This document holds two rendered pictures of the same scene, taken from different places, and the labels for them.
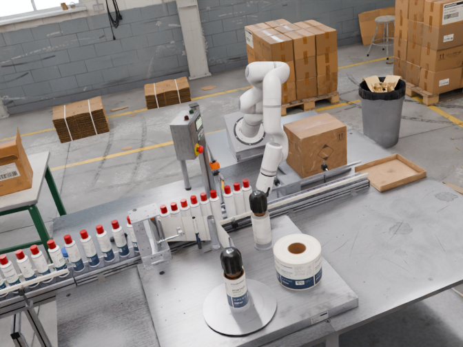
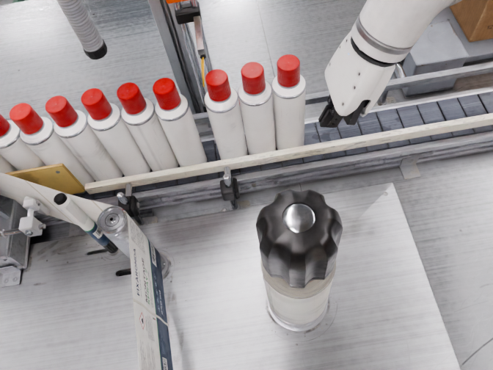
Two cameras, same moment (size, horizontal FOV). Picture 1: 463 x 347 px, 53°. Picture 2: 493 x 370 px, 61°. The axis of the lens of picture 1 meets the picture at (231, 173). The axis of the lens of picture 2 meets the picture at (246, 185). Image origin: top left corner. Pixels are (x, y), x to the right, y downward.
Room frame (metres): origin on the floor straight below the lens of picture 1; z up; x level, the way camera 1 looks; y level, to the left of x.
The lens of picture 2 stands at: (1.62, -0.11, 1.52)
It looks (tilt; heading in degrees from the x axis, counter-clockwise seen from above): 60 degrees down; 18
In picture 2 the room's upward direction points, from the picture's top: 12 degrees counter-clockwise
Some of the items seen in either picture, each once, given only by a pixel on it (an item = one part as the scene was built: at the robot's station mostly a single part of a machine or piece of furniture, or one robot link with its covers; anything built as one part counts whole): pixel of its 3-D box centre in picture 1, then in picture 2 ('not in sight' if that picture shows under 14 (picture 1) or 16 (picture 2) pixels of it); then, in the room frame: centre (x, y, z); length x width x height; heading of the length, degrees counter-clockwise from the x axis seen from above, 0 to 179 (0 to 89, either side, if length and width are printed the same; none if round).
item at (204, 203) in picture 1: (206, 210); (149, 133); (2.00, 0.16, 0.98); 0.05 x 0.05 x 0.20
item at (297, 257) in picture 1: (297, 261); not in sight; (1.54, -0.22, 0.95); 0.20 x 0.20 x 0.14
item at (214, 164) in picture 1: (220, 190); (201, 73); (2.08, 0.07, 1.05); 0.10 x 0.04 x 0.33; 16
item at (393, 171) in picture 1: (389, 171); not in sight; (2.30, -0.91, 0.85); 0.30 x 0.26 x 0.04; 106
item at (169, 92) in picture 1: (167, 92); not in sight; (6.53, 0.73, 0.11); 0.65 x 0.54 x 0.22; 96
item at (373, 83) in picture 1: (384, 93); not in sight; (4.31, -1.63, 0.50); 0.42 x 0.41 x 0.28; 98
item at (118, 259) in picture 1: (230, 222); (228, 161); (2.03, 0.05, 0.86); 1.65 x 0.08 x 0.04; 106
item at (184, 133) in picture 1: (189, 134); not in sight; (2.08, 0.18, 1.38); 0.17 x 0.10 x 0.19; 161
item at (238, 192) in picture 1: (238, 200); (257, 115); (2.05, -0.02, 0.98); 0.05 x 0.05 x 0.20
